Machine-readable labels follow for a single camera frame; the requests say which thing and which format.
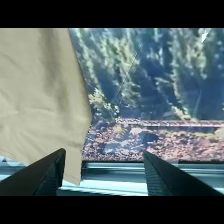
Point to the pale beige garment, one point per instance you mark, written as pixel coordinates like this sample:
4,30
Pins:
40,83

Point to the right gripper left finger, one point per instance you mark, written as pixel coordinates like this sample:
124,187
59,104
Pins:
40,176

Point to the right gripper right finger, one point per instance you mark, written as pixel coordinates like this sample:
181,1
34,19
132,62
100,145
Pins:
166,180

